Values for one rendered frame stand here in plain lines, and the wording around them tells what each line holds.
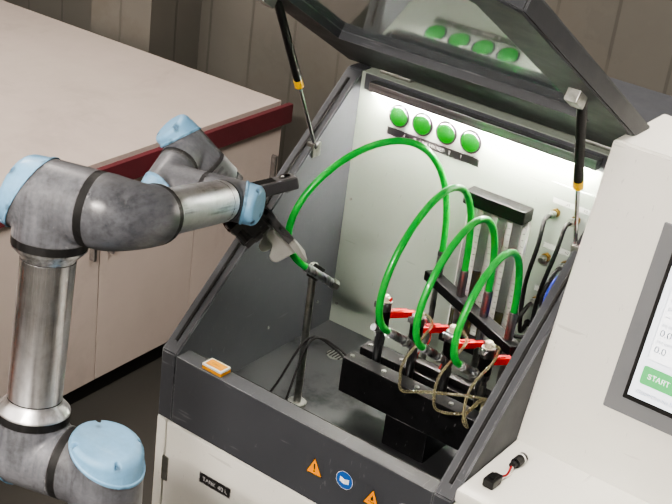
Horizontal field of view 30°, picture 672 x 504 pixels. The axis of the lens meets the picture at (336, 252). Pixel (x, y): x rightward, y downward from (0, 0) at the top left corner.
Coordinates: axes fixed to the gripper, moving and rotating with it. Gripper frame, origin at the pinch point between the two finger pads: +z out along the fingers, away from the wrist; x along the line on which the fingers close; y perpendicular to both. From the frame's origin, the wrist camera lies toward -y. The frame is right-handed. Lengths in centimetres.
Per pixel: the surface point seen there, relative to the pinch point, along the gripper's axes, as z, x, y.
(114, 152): -5, -145, 13
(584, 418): 47, 38, -16
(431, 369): 36.0, 6.0, -3.0
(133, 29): -10, -247, -23
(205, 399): 12.2, -6.8, 33.8
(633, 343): 40, 42, -30
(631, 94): 28, -4, -73
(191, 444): 19.5, -11.7, 42.8
